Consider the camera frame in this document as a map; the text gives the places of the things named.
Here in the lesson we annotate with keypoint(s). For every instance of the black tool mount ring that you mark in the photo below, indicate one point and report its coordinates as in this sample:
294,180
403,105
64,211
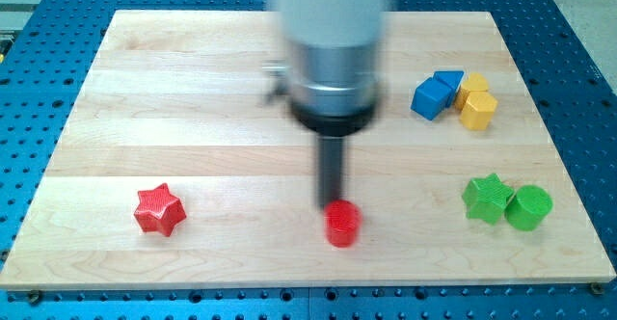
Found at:
333,126

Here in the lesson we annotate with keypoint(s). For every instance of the black pusher rod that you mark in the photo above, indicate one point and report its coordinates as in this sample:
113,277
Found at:
330,160

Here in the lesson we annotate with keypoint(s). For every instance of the red cylinder block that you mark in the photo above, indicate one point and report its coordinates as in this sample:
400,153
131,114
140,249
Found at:
342,223

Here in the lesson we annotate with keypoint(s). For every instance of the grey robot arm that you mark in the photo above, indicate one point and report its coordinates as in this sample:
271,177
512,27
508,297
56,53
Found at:
330,73

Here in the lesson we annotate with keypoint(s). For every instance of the green star block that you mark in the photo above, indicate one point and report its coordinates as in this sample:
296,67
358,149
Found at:
486,198

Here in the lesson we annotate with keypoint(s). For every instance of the red star block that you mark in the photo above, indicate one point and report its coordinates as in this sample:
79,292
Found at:
159,210

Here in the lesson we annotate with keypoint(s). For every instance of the blue cube block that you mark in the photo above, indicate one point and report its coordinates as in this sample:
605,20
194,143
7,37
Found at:
430,98

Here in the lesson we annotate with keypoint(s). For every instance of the blue triangle block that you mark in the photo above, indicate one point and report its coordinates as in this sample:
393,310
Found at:
452,79

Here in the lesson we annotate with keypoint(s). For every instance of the yellow hexagon block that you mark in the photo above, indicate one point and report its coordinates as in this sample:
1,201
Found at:
478,110

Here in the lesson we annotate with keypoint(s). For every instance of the yellow heart block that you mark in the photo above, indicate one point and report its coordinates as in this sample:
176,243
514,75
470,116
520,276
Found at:
475,82

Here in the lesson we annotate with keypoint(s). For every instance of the wooden board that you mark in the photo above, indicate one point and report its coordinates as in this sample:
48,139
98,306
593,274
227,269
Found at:
178,97

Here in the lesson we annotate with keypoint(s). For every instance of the green cylinder block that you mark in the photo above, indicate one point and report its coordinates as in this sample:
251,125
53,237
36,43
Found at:
528,208

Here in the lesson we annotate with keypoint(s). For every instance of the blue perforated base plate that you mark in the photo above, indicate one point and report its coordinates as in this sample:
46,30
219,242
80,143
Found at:
50,59

